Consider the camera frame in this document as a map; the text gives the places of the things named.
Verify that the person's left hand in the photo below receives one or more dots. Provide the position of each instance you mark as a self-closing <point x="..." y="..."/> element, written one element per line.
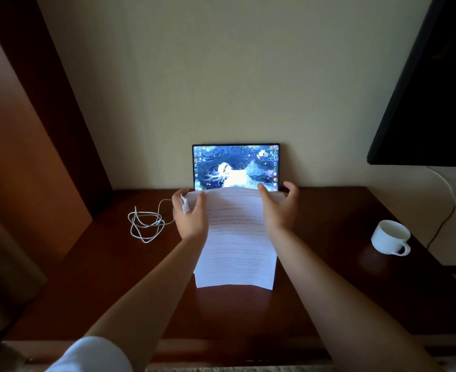
<point x="191" y="224"/>

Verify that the person's right hand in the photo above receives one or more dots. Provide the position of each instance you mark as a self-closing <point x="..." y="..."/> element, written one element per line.
<point x="280" y="215"/>

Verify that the person's right thumb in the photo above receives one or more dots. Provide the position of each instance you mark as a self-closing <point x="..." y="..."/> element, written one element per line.
<point x="265" y="193"/>

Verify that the person's left thumb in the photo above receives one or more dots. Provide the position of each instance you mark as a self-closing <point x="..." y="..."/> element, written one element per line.
<point x="202" y="201"/>

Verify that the white printed paper sheet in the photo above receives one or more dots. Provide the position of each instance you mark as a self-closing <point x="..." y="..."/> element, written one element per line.
<point x="235" y="259"/>

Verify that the person's right forearm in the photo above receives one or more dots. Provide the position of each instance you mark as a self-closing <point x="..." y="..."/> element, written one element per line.
<point x="340" y="306"/>

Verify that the person's left forearm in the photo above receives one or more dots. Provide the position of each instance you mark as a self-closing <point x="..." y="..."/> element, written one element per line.
<point x="150" y="302"/>

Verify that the laptop with blue wallpaper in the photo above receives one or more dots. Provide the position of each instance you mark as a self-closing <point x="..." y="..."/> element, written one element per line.
<point x="235" y="166"/>

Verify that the white ceramic cup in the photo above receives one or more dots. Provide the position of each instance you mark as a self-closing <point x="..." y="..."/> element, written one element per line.
<point x="388" y="236"/>

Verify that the dark brown wooden panel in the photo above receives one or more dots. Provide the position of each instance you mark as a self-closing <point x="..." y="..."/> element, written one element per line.
<point x="53" y="92"/>

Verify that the orange wooden cabinet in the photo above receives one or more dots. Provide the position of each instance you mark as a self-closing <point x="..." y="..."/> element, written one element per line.
<point x="22" y="151"/>

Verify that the white sleeve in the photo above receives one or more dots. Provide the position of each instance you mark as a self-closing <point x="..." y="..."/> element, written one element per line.
<point x="92" y="356"/>

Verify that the black flat television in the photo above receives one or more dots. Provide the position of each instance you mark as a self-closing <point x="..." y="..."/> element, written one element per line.
<point x="433" y="92"/>

